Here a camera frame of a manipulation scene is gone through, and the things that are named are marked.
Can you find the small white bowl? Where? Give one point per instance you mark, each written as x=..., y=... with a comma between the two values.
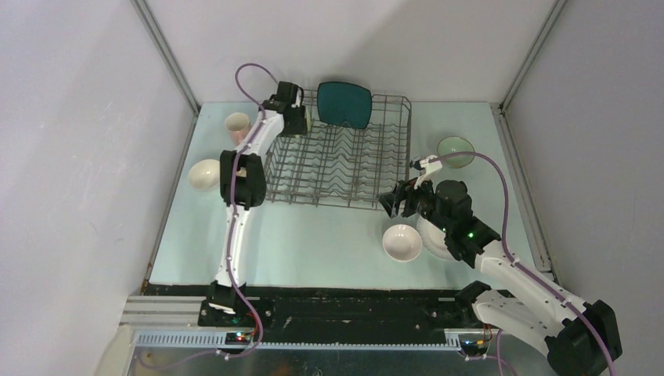
x=402, y=243

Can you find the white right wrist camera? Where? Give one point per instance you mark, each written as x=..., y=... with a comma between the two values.
x=427, y=167

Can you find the teal square plate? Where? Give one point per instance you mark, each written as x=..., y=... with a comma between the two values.
x=344, y=104

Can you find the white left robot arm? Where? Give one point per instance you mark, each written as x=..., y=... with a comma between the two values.
x=243, y=188

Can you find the large white plate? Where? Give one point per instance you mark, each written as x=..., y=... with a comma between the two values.
x=433, y=240

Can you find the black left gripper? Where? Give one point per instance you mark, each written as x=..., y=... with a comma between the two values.
x=300, y=126

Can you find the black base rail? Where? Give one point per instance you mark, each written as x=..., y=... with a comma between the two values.
x=304, y=318

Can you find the pink mug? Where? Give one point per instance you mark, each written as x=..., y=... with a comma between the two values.
x=238, y=125

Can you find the green ceramic bowl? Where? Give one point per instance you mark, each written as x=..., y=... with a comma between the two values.
x=456, y=145

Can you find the grey wire dish rack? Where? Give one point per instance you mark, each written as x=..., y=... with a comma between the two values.
x=343, y=167

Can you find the light green mug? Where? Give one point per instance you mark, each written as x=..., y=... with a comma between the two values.
x=309, y=118

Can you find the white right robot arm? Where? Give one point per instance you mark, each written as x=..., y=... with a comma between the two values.
x=576, y=337

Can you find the white bowl left side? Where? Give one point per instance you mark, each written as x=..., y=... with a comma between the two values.
x=205, y=175

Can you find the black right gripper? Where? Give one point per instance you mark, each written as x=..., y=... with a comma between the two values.
x=391, y=201

